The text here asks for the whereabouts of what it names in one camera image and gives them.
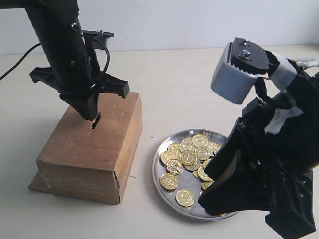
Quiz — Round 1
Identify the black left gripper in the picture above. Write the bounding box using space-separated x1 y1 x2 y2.
29 67 129 121

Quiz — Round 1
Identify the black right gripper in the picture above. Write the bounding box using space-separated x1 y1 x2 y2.
198 99 315 239

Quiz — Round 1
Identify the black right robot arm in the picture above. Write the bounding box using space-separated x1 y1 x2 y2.
199 74 319 239

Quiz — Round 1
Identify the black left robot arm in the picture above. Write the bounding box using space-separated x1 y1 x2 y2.
0 0 129 121

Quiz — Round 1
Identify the cardboard box with slot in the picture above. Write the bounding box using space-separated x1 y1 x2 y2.
29 92 142 204

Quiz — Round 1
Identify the gold coin top of pile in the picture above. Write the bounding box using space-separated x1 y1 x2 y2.
192 133 210 147

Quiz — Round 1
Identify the round steel plate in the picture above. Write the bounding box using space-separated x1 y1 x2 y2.
152 129 235 221

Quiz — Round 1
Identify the gold coin lone bottom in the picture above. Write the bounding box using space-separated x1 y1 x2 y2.
175 189 195 207

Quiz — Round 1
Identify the gold coin lone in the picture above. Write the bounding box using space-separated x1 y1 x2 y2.
175 189 195 207
159 173 179 190

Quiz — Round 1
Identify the gold coin lone left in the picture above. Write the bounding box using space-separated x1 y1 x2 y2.
159 173 179 190

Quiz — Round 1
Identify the gold coin left edge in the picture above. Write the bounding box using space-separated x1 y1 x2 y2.
160 151 178 165

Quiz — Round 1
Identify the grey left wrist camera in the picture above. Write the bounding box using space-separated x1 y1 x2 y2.
83 30 114 48

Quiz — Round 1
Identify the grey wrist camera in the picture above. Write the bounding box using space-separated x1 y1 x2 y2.
211 37 297 109
83 30 114 48

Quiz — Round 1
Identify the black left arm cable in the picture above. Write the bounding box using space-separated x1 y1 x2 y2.
0 33 112 82

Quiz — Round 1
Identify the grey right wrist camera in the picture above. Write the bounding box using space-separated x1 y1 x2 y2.
211 37 297 109

